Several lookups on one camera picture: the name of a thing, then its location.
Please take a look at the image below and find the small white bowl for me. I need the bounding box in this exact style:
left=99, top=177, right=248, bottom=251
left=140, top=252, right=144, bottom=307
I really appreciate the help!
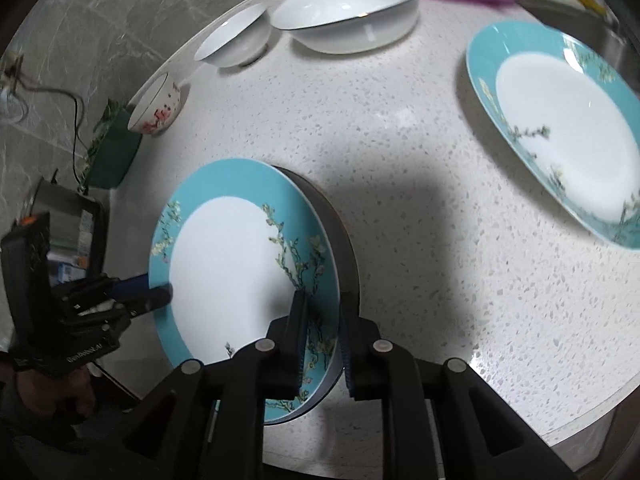
left=194, top=2, right=273, bottom=69

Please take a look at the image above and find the red floral brown-rimmed bowl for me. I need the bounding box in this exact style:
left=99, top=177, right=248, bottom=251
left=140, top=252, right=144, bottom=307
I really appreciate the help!
left=126, top=72, right=183, bottom=136

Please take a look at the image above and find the green vegetable container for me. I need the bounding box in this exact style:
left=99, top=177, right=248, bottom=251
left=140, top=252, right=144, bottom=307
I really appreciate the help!
left=85, top=100, right=143, bottom=190

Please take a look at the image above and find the teal floral rim plate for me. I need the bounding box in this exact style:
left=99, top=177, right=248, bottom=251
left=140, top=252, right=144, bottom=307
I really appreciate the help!
left=466, top=21, right=640, bottom=250
left=149, top=158, right=346, bottom=426

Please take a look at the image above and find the white power plug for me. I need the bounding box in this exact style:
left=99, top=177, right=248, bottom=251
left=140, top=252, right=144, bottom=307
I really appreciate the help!
left=0, top=87, right=26, bottom=123

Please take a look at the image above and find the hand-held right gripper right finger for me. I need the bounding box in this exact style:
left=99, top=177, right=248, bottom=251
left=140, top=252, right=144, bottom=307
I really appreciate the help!
left=340, top=305, right=586, bottom=480

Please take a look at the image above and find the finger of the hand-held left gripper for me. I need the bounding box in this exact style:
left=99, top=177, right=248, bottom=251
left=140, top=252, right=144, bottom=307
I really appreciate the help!
left=107, top=273, right=152, bottom=297
left=119, top=284, right=174, bottom=317

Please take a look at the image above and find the steel kitchen appliance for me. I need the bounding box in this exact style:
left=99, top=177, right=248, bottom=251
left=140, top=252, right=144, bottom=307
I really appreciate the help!
left=30, top=177, right=108, bottom=286

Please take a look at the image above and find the large white bowl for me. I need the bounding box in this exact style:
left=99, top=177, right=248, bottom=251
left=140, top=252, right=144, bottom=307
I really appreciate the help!
left=270, top=0, right=427, bottom=55

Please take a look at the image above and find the black power cable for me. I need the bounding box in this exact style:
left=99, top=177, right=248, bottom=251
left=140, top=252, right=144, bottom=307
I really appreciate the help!
left=20, top=85, right=87, bottom=192

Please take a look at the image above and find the person's left hand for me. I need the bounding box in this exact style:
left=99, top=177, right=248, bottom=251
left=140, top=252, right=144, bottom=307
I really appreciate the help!
left=14, top=366, right=97, bottom=423

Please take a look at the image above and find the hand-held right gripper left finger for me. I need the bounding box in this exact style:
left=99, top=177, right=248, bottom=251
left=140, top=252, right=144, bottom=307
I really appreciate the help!
left=75, top=291, right=308, bottom=480

